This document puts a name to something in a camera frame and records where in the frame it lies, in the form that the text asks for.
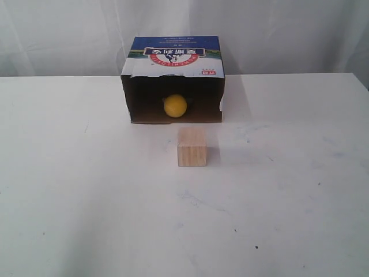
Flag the yellow tennis ball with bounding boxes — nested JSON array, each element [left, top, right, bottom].
[[164, 94, 187, 118]]

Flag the light wooden cube block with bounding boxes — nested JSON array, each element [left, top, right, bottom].
[[177, 127, 208, 167]]

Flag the blue white cardboard box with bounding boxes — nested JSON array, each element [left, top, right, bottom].
[[121, 36, 225, 124]]

